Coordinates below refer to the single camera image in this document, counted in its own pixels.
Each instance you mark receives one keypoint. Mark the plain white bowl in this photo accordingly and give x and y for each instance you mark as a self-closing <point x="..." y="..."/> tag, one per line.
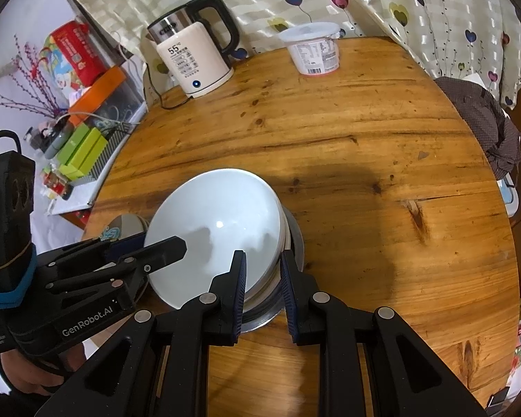
<point x="217" y="226"/>

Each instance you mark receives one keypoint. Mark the dried purple branch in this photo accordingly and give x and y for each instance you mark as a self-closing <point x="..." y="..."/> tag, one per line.
<point x="30" y="78"/>

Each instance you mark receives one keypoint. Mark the grey case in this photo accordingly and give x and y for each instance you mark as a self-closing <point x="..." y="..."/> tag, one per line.
<point x="58" y="139"/>

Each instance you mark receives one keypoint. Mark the stainless steel bowl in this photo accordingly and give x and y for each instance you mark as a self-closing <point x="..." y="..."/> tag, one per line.
<point x="260" y="319"/>

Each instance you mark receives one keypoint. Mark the white bowl with blue stripe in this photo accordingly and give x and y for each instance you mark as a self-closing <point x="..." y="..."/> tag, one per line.
<point x="285" y="234"/>

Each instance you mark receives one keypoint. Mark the cream electric kettle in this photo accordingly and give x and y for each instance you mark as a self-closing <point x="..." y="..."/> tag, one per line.
<point x="195" y="61"/>

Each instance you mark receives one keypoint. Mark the dark checked cloth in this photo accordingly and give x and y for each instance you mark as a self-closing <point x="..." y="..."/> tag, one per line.
<point x="482" y="117"/>

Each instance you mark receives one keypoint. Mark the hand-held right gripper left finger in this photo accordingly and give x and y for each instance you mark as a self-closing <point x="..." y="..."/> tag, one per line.
<point x="239" y="295"/>

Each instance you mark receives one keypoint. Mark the white folder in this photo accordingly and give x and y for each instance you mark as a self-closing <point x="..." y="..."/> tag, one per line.
<point x="76" y="202"/>

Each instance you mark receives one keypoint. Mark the person's left hand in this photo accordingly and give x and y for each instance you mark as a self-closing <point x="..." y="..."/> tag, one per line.
<point x="21" y="369"/>

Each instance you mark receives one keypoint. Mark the green box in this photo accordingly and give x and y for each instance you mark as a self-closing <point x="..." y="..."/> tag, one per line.
<point x="91" y="147"/>
<point x="74" y="173"/>
<point x="76" y="141"/>

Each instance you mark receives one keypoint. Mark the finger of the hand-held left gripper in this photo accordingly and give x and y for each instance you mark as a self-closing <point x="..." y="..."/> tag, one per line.
<point x="165" y="249"/>
<point x="126" y="243"/>

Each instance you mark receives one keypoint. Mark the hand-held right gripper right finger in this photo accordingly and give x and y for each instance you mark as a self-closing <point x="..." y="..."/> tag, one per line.
<point x="288" y="299"/>

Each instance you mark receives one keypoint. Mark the clear container with orange lid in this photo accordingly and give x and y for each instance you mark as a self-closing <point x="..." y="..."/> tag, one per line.
<point x="100" y="89"/>

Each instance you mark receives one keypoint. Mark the white plastic tub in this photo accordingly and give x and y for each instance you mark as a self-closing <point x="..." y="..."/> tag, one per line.
<point x="312" y="52"/>

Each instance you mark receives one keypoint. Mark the green boxes in striped tray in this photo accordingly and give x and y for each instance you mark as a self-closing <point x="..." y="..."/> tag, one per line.
<point x="110" y="147"/>

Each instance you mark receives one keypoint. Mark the small red patterned jar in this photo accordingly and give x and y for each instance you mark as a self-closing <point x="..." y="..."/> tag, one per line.
<point x="56" y="184"/>

